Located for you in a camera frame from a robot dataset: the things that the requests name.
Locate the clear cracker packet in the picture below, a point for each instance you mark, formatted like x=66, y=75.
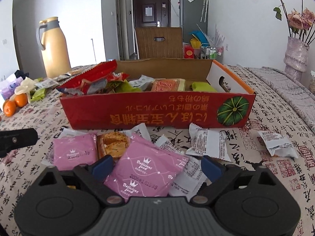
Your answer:
x=113, y=145

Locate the red cardboard box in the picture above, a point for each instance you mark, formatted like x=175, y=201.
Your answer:
x=147, y=110

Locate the red snack packet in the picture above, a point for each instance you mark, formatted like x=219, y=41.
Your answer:
x=91, y=77

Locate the orange fruit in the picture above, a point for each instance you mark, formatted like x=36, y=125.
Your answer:
x=9, y=108
x=21, y=99

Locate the orange snack packet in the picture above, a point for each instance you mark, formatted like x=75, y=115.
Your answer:
x=167, y=85

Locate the small green packet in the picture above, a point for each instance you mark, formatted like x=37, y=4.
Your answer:
x=39, y=95

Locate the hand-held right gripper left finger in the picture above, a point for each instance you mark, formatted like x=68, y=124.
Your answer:
x=103, y=167

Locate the yellow green snack packet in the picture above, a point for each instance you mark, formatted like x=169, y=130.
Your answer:
x=123, y=87

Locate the yellow plastic item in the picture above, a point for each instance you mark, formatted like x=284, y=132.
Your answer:
x=195, y=43

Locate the large pink snack packet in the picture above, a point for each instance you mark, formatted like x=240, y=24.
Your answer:
x=145, y=167

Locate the small cracker packet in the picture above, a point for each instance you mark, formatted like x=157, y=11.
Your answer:
x=73, y=72

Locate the grey white snack packet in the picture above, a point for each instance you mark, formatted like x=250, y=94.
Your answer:
x=209, y=142

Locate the wooden chair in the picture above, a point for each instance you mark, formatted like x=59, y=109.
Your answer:
x=160, y=43

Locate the blue plastic dustpan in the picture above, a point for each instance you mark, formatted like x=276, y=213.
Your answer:
x=198, y=36

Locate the thin white pole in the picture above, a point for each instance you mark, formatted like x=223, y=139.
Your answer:
x=93, y=51

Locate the small pink snack packet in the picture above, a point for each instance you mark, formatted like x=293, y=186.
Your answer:
x=73, y=152

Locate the pink textured vase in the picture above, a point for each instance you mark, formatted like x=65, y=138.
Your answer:
x=296, y=59

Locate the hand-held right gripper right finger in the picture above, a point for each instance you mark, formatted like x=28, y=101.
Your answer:
x=211, y=168

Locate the white umbrella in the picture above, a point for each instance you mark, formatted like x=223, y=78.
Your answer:
x=204, y=6

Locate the white printed snack packet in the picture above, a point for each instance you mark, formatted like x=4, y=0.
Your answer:
x=189, y=177

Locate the purple tissue pack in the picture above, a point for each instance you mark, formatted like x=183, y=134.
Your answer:
x=9, y=87

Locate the black cloth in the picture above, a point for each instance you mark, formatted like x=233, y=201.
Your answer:
x=22, y=74

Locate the small red box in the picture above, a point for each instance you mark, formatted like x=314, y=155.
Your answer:
x=189, y=52

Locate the dried pink flowers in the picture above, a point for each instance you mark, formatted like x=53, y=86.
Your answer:
x=299, y=21

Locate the grey patterned cloth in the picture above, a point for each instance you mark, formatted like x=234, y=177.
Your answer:
x=283, y=91

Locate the grey refrigerator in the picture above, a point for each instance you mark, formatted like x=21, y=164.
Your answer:
x=193, y=12

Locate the dark brown door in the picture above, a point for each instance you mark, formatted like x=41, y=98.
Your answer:
x=150, y=9

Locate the white cracker snack packet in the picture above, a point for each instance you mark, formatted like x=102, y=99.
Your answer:
x=278, y=145

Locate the cream plastic bag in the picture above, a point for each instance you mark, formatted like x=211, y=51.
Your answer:
x=25, y=86

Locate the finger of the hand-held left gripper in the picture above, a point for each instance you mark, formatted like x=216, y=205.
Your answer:
x=17, y=140

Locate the yellow thermos jug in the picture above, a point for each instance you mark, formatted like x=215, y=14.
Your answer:
x=55, y=51

